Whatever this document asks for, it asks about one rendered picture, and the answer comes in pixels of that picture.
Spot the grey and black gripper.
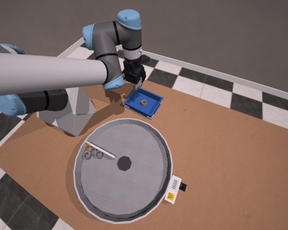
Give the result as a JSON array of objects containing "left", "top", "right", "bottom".
[{"left": 122, "top": 56, "right": 146, "bottom": 89}]

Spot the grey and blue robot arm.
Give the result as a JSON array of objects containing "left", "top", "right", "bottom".
[{"left": 0, "top": 9, "right": 150, "bottom": 116}]

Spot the blue open crate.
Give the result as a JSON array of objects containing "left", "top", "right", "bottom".
[{"left": 125, "top": 88, "right": 163, "bottom": 120}]

